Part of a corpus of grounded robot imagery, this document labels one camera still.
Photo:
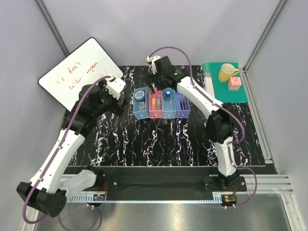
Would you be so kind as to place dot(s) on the black marble pattern mat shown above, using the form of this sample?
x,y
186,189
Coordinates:
x,y
126,141

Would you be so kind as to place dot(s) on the blue pen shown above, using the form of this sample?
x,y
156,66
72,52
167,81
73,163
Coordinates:
x,y
181,105

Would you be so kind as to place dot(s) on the blue ink bottle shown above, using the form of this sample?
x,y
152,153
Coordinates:
x,y
140,96

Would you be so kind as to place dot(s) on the sky blue bin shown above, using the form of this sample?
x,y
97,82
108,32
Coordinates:
x,y
169,107

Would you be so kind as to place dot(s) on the green book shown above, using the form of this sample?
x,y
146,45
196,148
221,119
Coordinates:
x,y
222,91

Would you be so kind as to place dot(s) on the small white eraser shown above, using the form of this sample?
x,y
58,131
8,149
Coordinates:
x,y
141,106

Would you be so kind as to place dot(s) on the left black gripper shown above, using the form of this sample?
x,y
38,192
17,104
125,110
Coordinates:
x,y
116,108

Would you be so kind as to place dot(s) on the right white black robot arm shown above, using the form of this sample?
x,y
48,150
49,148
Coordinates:
x,y
219,126

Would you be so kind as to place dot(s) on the purple bin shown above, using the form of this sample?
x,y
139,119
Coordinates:
x,y
179,112

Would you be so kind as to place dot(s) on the orange pink highlighter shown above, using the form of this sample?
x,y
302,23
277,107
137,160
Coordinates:
x,y
153,104

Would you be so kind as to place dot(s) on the light blue bin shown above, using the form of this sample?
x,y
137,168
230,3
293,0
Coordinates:
x,y
144,114

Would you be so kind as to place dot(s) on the pink cube box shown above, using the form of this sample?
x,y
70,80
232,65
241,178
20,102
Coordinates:
x,y
234,83

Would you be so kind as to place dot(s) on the white dry-erase board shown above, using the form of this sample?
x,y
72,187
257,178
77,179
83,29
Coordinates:
x,y
83,66

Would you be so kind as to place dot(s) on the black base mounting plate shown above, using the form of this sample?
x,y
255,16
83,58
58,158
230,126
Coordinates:
x,y
203,178

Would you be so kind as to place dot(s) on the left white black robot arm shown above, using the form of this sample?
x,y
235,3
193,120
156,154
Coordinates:
x,y
45,192

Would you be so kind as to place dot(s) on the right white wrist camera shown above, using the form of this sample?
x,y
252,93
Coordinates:
x,y
151,62

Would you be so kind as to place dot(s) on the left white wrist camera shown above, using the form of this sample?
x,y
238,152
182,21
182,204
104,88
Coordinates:
x,y
115,86

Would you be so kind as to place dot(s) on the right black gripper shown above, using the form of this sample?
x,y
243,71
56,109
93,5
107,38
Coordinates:
x,y
152,79

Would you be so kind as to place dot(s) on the red pen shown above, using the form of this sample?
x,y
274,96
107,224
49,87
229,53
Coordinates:
x,y
184,103

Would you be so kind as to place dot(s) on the pink bin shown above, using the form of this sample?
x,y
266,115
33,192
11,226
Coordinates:
x,y
157,113

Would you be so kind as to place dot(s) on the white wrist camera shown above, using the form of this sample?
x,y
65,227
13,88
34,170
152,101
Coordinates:
x,y
151,62
115,86

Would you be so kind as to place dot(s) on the yellow mug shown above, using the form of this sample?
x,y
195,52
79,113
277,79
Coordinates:
x,y
226,72

